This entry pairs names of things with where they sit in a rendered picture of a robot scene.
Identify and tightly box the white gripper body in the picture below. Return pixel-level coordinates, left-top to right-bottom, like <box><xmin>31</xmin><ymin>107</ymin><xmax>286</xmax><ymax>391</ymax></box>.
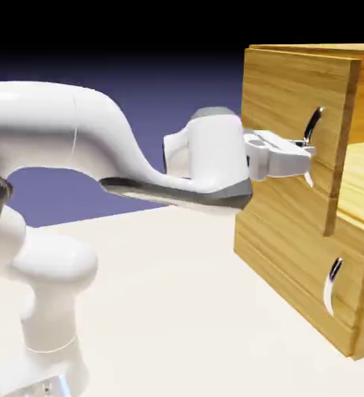
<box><xmin>260</xmin><ymin>130</ymin><xmax>316</xmax><ymax>179</ymax></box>

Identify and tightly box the short light wood cabinet door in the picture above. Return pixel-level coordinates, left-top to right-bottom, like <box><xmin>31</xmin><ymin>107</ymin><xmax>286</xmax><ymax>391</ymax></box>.
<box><xmin>232</xmin><ymin>198</ymin><xmax>364</xmax><ymax>361</ymax></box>

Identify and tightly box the curved silver handle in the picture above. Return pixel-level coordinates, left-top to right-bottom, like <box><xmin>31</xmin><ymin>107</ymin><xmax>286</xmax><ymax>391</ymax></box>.
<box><xmin>323</xmin><ymin>256</ymin><xmax>345</xmax><ymax>318</ymax></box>
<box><xmin>293</xmin><ymin>105</ymin><xmax>326</xmax><ymax>189</ymax></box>

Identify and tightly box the tall light wood cabinet door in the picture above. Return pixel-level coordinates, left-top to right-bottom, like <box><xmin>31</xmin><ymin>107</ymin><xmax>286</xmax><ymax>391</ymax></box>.
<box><xmin>239</xmin><ymin>46</ymin><xmax>362</xmax><ymax>238</ymax></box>

